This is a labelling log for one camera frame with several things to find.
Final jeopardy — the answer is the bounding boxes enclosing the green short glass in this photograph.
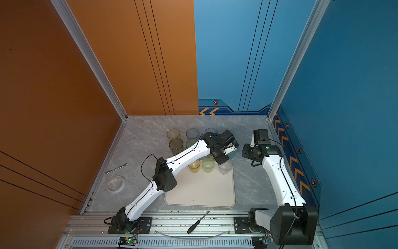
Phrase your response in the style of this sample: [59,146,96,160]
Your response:
[202,157,215,173]

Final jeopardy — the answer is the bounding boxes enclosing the clear short glass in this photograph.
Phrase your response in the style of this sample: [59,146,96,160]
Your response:
[218,160,232,175]

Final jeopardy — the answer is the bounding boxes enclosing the yellow short glass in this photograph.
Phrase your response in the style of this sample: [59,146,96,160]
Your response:
[188,160,201,173]

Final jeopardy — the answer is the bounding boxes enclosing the teal tall glass front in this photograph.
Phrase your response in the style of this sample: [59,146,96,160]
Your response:
[224,145,239,155]

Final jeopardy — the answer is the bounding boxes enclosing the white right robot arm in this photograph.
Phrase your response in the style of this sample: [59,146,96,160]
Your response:
[242,144,319,248]

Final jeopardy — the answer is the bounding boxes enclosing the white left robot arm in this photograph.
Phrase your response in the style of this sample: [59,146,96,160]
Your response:
[109,130,239,230]

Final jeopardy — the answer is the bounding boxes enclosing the cream rectangular tray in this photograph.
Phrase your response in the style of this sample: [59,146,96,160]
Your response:
[164,165,235,208]

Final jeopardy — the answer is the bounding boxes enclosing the blue tall glass back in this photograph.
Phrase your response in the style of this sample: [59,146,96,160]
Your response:
[205,127,218,134]

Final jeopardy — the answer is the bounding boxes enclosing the grey-blue tall glass back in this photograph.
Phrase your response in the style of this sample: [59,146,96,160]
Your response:
[186,128,200,140]

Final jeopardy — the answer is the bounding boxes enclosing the green tall glass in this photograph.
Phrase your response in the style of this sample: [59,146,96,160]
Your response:
[186,139,198,148]

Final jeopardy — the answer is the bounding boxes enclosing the dark smoky tall glass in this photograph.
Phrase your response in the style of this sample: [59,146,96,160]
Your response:
[169,138,183,156]

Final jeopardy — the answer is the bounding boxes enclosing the amber tall glass back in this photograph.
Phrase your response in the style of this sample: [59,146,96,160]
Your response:
[166,128,181,141]

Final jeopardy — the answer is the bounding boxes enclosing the right green circuit board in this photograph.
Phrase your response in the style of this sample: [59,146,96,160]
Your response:
[251,237,271,249]

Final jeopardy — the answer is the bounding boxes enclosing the green circuit board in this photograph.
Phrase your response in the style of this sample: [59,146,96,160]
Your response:
[251,237,271,249]
[118,237,139,249]

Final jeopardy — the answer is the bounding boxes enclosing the small metal wrench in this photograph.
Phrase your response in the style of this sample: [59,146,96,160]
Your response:
[105,164,127,175]

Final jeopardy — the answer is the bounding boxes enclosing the left green circuit board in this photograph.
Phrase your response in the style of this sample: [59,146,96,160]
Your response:
[118,237,139,249]

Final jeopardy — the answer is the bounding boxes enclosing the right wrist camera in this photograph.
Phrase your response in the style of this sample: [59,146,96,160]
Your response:
[253,129,271,145]

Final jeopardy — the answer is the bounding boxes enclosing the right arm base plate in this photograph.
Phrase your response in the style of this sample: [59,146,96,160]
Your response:
[233,217,257,234]

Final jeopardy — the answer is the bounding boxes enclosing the black handled screwdriver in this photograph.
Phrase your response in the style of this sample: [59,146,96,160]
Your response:
[187,211,209,234]

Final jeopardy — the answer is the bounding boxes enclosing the aluminium front rail frame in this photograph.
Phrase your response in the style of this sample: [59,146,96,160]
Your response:
[55,211,330,249]

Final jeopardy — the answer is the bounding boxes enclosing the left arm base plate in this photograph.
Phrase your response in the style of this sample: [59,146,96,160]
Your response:
[107,217,152,235]

